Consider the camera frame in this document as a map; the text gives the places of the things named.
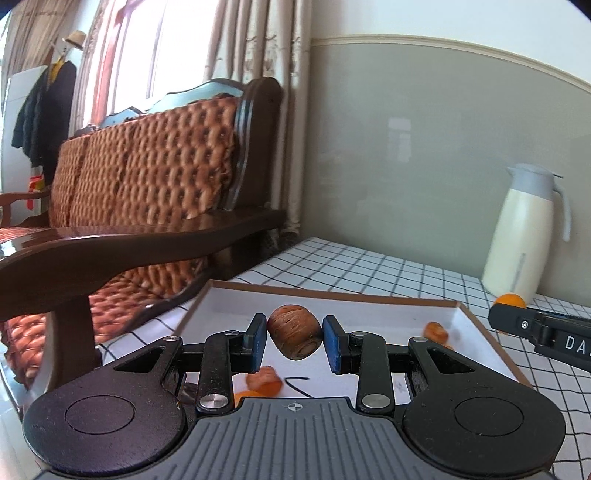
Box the window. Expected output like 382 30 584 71
111 0 222 116

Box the checked tablecloth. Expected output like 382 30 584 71
95 237 591 480

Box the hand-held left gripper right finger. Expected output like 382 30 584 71
322 315 481 415

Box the orange fruit piece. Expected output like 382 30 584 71
246 366 283 398
425 322 456 350

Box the wooden sofa with woven cushions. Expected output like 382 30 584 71
0 76 289 416

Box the dark hanging coat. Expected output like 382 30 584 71
11 60 78 169

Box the beige patterned curtain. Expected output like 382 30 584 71
203 0 315 261

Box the pink sheer curtain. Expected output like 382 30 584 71
74 0 139 132

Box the cream thermos jug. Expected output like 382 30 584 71
481 163 572 301

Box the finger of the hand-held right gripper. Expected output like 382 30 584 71
488 303 540 346

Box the white tray brown rim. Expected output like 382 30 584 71
174 279 534 402

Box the bruised brown-orange fruit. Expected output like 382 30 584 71
267 304 324 361

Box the red and yellow cloth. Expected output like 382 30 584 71
28 168 49 213

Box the white cabinet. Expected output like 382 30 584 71
0 65 51 227

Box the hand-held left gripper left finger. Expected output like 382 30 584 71
113 314 269 415

